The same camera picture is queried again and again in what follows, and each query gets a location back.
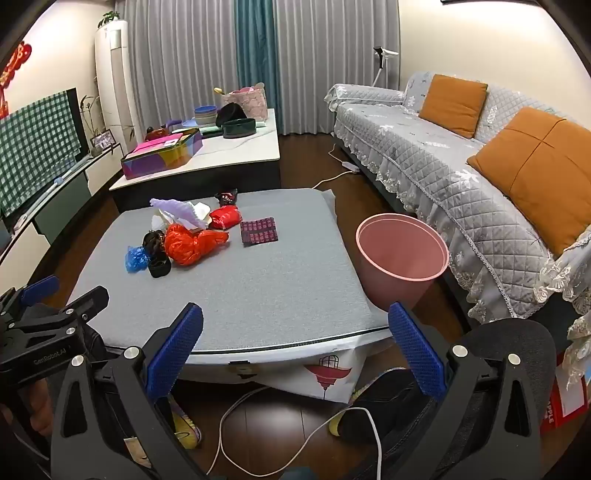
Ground orange cushion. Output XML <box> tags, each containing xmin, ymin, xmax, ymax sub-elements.
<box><xmin>466</xmin><ymin>107</ymin><xmax>591</xmax><ymax>257</ymax></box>
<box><xmin>418</xmin><ymin>74</ymin><xmax>489</xmax><ymax>139</ymax></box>

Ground red carton box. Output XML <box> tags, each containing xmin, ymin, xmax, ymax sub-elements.
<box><xmin>540</xmin><ymin>355</ymin><xmax>591</xmax><ymax>432</ymax></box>

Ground white paper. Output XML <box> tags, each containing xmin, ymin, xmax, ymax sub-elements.
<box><xmin>191</xmin><ymin>202</ymin><xmax>214</xmax><ymax>227</ymax></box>

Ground pink plastic bin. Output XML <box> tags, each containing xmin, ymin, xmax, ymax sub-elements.
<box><xmin>355</xmin><ymin>213</ymin><xmax>450</xmax><ymax>312</ymax></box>

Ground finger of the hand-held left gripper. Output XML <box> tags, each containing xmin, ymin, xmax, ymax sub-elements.
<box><xmin>18</xmin><ymin>285</ymin><xmax>110</xmax><ymax>335</ymax></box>
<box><xmin>0</xmin><ymin>279</ymin><xmax>60</xmax><ymax>326</ymax></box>

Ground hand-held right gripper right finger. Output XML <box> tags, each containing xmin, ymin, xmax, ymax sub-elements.
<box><xmin>387</xmin><ymin>302</ymin><xmax>543</xmax><ymax>480</ymax></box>

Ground blue plastic bag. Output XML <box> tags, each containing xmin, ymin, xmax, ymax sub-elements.
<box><xmin>124</xmin><ymin>246</ymin><xmax>151</xmax><ymax>274</ymax></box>

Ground bamboo plant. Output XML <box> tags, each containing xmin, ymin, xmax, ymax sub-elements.
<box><xmin>78</xmin><ymin>95</ymin><xmax>105</xmax><ymax>155</ymax></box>

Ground white power cable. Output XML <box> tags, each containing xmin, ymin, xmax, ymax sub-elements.
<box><xmin>311</xmin><ymin>143</ymin><xmax>354</xmax><ymax>190</ymax></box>

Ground dark green open case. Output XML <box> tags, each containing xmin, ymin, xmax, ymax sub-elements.
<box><xmin>222</xmin><ymin>118</ymin><xmax>257</xmax><ymax>139</ymax></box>

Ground white marble coffee table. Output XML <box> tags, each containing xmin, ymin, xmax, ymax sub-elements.
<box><xmin>108</xmin><ymin>108</ymin><xmax>282</xmax><ymax>213</ymax></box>

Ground purple foam fruit net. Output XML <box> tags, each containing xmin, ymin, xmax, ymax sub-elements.
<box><xmin>150</xmin><ymin>198</ymin><xmax>206</xmax><ymax>229</ymax></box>

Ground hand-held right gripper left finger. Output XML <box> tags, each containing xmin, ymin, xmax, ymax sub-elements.
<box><xmin>50</xmin><ymin>302</ymin><xmax>218</xmax><ymax>480</ymax></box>

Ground red plastic bag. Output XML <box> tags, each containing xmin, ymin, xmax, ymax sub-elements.
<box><xmin>164</xmin><ymin>224</ymin><xmax>230</xmax><ymax>266</ymax></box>

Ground white standing air conditioner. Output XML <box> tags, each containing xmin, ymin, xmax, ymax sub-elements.
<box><xmin>95</xmin><ymin>21</ymin><xmax>141</xmax><ymax>153</ymax></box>

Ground red wall decoration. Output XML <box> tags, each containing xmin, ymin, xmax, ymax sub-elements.
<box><xmin>0</xmin><ymin>41</ymin><xmax>33</xmax><ymax>121</ymax></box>

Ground white and green cabinet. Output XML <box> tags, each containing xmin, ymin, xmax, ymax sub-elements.
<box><xmin>0</xmin><ymin>145</ymin><xmax>124</xmax><ymax>278</ymax></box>

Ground black bowl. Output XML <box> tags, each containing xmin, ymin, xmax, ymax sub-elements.
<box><xmin>215</xmin><ymin>102</ymin><xmax>247</xmax><ymax>127</ymax></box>

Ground teal curtain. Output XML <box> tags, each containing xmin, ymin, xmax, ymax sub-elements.
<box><xmin>233</xmin><ymin>0</ymin><xmax>283</xmax><ymax>123</ymax></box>

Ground colourful box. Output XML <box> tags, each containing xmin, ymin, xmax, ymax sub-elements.
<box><xmin>121</xmin><ymin>128</ymin><xmax>204</xmax><ymax>181</ymax></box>

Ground grey quilted sofa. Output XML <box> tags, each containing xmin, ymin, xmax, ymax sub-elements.
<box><xmin>323</xmin><ymin>71</ymin><xmax>591</xmax><ymax>352</ymax></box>

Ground yellow shoe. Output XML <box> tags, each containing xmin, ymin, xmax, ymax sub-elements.
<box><xmin>328</xmin><ymin>385</ymin><xmax>370</xmax><ymax>437</ymax></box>
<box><xmin>168</xmin><ymin>397</ymin><xmax>204</xmax><ymax>448</ymax></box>

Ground red snack packet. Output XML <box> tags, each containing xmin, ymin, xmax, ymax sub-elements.
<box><xmin>210</xmin><ymin>206</ymin><xmax>243</xmax><ymax>230</ymax></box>

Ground dark red patterned packet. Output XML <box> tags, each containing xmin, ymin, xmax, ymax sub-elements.
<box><xmin>240</xmin><ymin>217</ymin><xmax>280</xmax><ymax>247</ymax></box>

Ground black television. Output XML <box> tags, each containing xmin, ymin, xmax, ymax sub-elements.
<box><xmin>0</xmin><ymin>88</ymin><xmax>90</xmax><ymax>222</ymax></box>

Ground pink basket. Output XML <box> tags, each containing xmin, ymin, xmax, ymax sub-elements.
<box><xmin>221</xmin><ymin>83</ymin><xmax>269</xmax><ymax>121</ymax></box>

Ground person's left hand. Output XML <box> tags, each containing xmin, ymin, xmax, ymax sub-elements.
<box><xmin>25</xmin><ymin>378</ymin><xmax>54</xmax><ymax>432</ymax></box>

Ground white floor cable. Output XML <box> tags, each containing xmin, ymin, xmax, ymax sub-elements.
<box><xmin>217</xmin><ymin>385</ymin><xmax>384</xmax><ymax>480</ymax></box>

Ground grey curtain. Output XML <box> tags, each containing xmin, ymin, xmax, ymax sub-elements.
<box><xmin>113</xmin><ymin>0</ymin><xmax>238</xmax><ymax>134</ymax></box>
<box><xmin>272</xmin><ymin>0</ymin><xmax>400</xmax><ymax>137</ymax></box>

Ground person's right leg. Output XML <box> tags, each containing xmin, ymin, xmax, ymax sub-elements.
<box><xmin>337</xmin><ymin>364</ymin><xmax>444</xmax><ymax>448</ymax></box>

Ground green checked cloth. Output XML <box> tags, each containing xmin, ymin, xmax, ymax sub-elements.
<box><xmin>0</xmin><ymin>90</ymin><xmax>84</xmax><ymax>210</ymax></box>

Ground white printed table cover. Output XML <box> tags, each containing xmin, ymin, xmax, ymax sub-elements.
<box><xmin>182</xmin><ymin>339</ymin><xmax>384</xmax><ymax>402</ymax></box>

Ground mint green tray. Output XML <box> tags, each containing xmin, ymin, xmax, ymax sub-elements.
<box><xmin>198</xmin><ymin>119</ymin><xmax>269</xmax><ymax>137</ymax></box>

